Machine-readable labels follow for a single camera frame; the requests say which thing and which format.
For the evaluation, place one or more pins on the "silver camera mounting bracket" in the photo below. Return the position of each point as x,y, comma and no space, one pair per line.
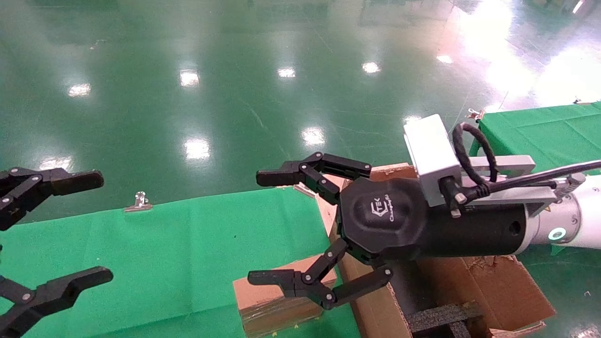
512,164

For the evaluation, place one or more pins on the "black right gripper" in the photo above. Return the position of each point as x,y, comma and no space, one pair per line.
385,216

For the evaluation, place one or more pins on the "small brown cardboard box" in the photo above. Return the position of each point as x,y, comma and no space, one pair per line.
263,291

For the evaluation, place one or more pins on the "large open cardboard carton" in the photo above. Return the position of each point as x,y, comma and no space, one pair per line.
497,291

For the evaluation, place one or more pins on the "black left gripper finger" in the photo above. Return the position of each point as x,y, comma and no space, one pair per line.
70,180
56,291

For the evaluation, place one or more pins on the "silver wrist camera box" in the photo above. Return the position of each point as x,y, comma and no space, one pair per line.
429,155

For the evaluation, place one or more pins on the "green cloth covered table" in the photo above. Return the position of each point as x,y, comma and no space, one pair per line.
554,131

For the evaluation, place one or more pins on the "black foam insert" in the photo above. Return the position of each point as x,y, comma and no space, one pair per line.
436,319

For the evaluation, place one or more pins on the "green table cloth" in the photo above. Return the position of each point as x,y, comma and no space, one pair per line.
188,263

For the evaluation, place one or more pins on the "silver metal binder clip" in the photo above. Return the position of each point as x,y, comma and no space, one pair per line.
138,205
304,189
475,114

